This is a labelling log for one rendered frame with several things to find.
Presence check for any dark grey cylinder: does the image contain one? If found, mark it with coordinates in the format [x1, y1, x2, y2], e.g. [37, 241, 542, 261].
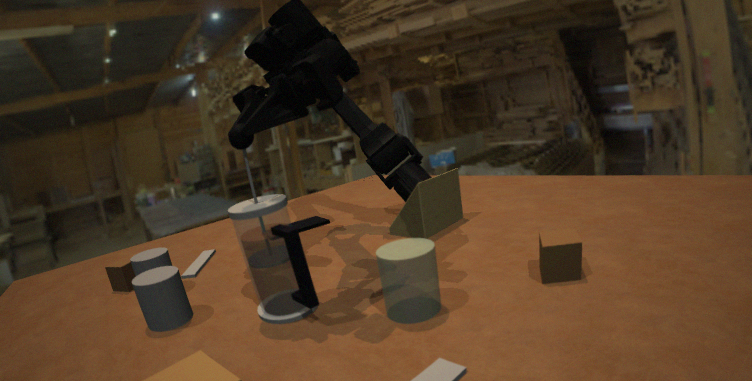
[132, 266, 193, 332]
[130, 247, 172, 276]

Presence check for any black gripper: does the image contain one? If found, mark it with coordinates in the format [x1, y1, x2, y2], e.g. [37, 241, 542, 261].
[232, 51, 343, 137]

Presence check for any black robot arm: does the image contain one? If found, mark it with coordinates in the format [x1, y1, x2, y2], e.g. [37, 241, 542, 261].
[244, 0, 432, 202]

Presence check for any french press coffee maker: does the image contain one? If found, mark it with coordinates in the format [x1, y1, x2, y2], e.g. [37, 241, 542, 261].
[228, 123, 319, 324]

